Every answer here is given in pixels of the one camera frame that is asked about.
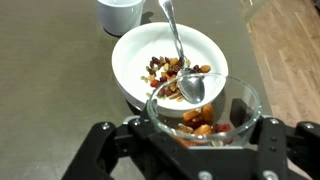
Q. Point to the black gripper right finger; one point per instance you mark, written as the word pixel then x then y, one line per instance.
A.
pixel 276 146

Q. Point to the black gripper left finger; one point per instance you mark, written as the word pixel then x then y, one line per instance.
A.
pixel 160 150

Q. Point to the trail mix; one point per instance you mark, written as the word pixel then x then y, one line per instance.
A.
pixel 166 71
pixel 201 121

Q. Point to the clear glass cup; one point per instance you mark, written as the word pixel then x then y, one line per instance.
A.
pixel 240 90

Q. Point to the trail mix in bowl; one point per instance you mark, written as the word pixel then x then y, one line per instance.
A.
pixel 166 71

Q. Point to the white ceramic bowl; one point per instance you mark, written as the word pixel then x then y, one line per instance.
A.
pixel 140 50

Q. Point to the small white cup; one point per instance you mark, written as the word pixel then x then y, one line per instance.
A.
pixel 120 16

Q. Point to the silver metal spoon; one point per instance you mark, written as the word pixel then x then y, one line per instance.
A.
pixel 173 26

